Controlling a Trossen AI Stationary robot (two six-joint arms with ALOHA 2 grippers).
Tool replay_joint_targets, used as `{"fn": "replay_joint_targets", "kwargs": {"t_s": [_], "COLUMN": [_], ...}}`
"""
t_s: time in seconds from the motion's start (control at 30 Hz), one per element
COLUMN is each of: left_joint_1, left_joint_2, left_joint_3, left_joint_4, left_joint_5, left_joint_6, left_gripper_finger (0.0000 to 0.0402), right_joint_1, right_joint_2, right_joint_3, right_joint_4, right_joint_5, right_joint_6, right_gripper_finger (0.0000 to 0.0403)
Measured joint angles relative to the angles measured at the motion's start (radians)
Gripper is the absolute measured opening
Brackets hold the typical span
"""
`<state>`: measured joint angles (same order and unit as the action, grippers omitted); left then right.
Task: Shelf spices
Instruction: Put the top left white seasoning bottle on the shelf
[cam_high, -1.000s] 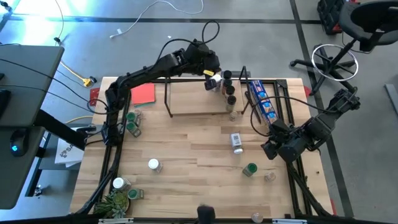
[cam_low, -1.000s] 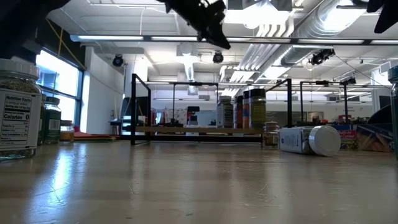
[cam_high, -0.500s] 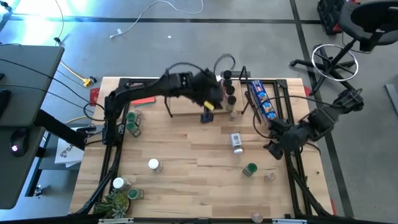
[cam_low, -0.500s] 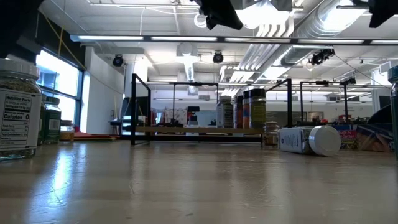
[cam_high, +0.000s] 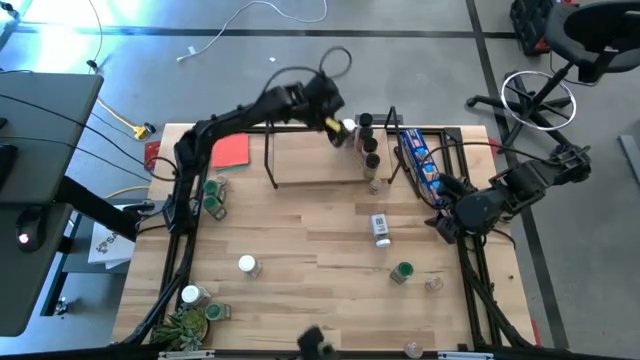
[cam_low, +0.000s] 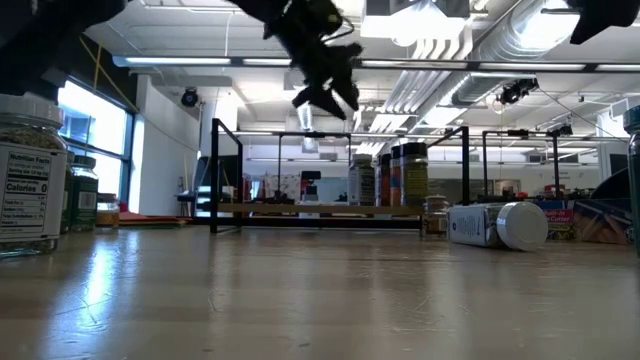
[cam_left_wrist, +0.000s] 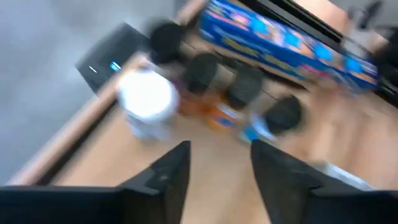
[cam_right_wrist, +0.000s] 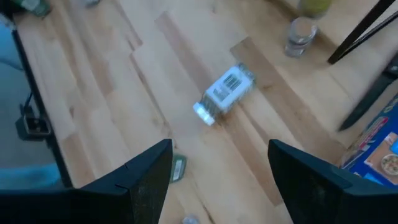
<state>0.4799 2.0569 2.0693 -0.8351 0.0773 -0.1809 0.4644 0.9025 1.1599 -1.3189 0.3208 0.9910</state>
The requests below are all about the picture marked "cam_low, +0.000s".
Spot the black curved chair back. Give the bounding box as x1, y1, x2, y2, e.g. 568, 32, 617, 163
589, 167, 634, 201

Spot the large bright window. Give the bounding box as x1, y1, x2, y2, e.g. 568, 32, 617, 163
54, 79, 135, 201

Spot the blue plastic wrap box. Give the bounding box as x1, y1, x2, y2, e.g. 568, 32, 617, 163
534, 198, 636, 246

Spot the silver spiral air duct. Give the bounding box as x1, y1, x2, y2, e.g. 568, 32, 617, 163
409, 0, 591, 131

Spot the white lid bagel seasoning jar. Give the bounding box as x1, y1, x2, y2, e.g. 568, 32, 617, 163
446, 200, 550, 253
0, 92, 70, 259
348, 153, 377, 207

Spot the black lid jar yellow-green label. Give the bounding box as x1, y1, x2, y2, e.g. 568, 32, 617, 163
399, 141, 430, 208

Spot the black metal frame stand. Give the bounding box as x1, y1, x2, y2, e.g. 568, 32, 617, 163
481, 128, 562, 200

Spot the white ceiling air unit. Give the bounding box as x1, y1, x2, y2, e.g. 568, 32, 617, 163
359, 0, 474, 41

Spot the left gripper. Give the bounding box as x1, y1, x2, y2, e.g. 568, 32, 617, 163
287, 29, 365, 121

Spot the black hanging camera rig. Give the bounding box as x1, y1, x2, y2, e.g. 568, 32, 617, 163
492, 77, 541, 107

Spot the red paper folder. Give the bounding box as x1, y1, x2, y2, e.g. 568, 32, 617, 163
118, 210, 194, 229

